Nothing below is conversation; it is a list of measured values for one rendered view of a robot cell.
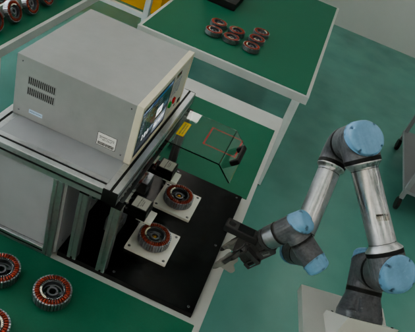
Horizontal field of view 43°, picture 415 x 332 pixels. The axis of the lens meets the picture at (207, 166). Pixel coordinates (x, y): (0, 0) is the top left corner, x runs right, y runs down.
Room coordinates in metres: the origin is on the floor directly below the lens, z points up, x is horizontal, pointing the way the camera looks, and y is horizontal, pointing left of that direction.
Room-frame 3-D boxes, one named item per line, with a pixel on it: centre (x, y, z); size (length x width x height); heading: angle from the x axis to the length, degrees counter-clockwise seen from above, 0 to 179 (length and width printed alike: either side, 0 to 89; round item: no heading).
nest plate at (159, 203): (1.51, 0.06, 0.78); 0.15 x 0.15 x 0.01; 85
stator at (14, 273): (0.95, 0.46, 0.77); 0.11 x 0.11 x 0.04
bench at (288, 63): (3.77, 0.06, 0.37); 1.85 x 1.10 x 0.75; 175
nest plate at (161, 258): (1.27, 0.08, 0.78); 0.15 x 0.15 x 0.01; 85
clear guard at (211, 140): (1.57, 0.06, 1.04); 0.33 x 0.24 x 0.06; 85
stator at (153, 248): (1.27, 0.08, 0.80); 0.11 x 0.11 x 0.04
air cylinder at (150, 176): (1.52, 0.20, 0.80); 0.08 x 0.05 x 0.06; 175
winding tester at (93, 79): (1.43, 0.39, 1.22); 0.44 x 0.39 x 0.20; 175
